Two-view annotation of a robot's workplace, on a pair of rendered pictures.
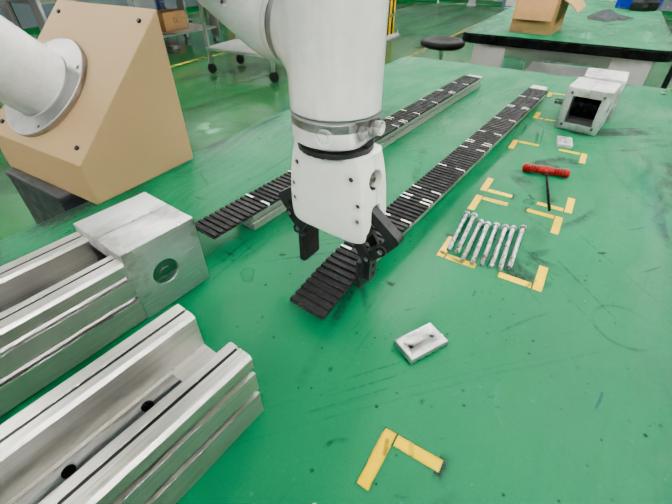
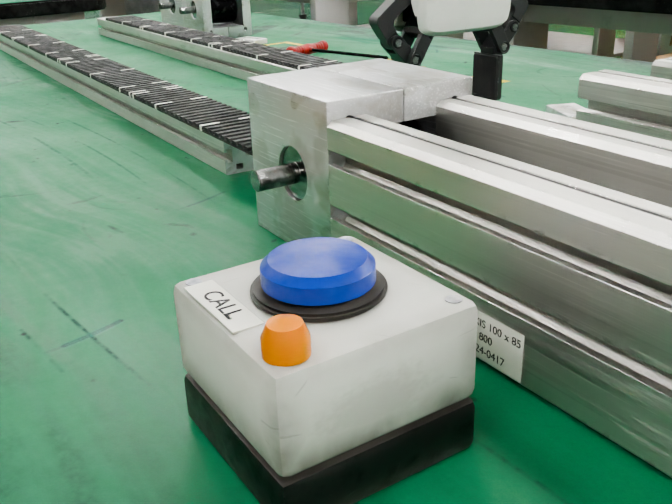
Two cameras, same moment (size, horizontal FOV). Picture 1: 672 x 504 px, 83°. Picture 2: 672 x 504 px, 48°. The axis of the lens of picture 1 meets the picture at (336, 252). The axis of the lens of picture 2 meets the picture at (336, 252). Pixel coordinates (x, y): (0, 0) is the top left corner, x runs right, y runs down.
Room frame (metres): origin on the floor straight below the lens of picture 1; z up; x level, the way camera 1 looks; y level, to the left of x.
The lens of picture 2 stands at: (0.22, 0.65, 0.96)
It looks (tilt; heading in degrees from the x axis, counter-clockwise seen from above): 23 degrees down; 291
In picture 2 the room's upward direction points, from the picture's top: 2 degrees counter-clockwise
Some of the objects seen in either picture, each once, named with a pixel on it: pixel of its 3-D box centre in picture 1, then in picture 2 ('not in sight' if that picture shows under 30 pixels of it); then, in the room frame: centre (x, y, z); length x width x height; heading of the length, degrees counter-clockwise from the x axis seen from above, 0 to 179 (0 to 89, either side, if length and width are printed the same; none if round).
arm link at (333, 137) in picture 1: (337, 124); not in sight; (0.36, 0.00, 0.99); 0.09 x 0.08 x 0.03; 53
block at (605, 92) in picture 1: (581, 104); (209, 8); (0.92, -0.58, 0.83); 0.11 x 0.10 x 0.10; 51
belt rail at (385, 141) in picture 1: (398, 126); (78, 71); (0.87, -0.15, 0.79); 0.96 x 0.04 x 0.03; 143
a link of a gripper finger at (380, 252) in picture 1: (374, 264); (497, 59); (0.33, -0.04, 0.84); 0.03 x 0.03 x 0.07; 53
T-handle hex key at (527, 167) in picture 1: (547, 187); (343, 53); (0.59, -0.37, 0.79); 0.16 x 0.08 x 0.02; 159
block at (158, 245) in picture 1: (140, 248); (342, 159); (0.37, 0.24, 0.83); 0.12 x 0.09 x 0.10; 53
